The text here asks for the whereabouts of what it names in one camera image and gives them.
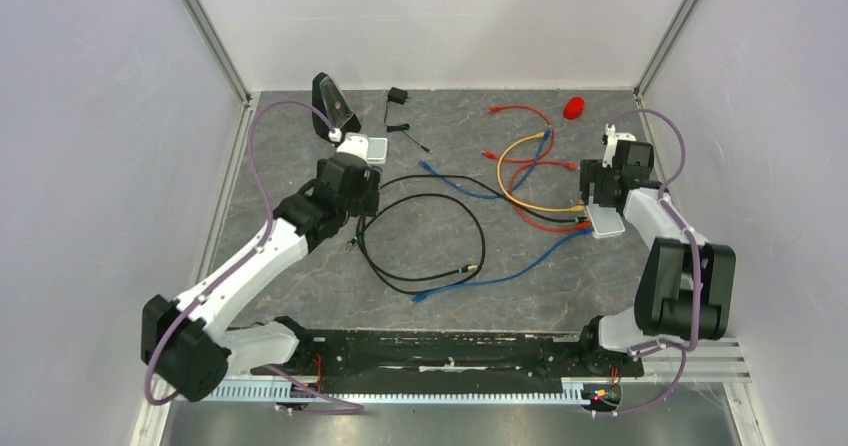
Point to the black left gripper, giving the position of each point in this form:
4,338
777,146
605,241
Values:
372,180

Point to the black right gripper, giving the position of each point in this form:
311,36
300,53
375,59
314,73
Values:
592,172

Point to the white network switch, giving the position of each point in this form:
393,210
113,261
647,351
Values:
377,151
606,221

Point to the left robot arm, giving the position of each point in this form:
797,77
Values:
188,341

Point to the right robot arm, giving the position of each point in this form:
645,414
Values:
685,291

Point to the red round cap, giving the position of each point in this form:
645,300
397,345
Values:
574,108

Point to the black metronome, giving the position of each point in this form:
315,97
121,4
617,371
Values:
330,101

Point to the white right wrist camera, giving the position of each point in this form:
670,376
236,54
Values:
612,137

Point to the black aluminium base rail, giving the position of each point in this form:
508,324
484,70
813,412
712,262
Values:
452,362

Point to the white slotted cable duct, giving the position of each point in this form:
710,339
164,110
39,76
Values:
281,391

